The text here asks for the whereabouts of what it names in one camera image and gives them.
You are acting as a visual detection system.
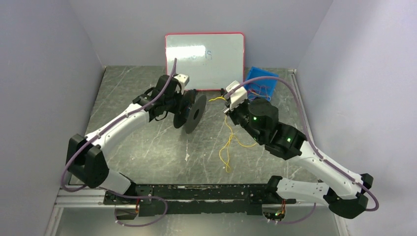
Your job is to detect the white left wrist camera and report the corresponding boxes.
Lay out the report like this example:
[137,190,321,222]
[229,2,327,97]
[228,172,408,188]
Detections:
[173,74,189,95]

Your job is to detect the red framed whiteboard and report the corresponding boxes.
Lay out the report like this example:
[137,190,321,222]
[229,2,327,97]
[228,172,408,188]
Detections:
[165,32,245,90]

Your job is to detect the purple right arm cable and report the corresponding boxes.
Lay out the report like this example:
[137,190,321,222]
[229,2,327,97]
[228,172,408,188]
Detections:
[225,76,380,212]

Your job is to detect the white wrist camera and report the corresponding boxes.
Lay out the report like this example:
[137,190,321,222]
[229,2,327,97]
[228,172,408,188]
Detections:
[173,74,189,95]
[224,81,247,111]

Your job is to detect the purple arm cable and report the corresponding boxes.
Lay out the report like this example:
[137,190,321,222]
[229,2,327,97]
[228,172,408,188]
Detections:
[225,76,380,212]
[60,58,178,193]

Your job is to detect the blue plastic bin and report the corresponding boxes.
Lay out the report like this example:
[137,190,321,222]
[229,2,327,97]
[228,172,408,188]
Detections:
[244,67,279,101]

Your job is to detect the black perforated cable spool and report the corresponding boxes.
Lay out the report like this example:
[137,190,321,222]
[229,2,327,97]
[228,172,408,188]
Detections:
[173,89,207,134]

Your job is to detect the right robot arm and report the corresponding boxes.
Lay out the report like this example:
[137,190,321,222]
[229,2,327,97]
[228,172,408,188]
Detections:
[224,98,373,219]

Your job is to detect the yellow cable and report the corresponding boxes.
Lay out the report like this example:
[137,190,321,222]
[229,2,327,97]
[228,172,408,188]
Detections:
[208,96,258,174]

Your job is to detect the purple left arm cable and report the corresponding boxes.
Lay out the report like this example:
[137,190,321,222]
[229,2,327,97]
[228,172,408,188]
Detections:
[60,58,178,193]

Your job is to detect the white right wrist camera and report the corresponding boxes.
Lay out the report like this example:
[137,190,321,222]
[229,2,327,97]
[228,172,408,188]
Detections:
[224,81,247,111]

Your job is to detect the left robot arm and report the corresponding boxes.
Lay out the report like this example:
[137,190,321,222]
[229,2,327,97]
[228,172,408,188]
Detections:
[66,74,189,196]

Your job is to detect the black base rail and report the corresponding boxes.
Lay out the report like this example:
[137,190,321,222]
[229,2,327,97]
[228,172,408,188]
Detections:
[103,183,284,216]

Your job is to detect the aluminium frame rail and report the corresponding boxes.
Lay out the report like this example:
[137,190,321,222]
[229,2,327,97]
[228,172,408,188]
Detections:
[44,188,135,236]

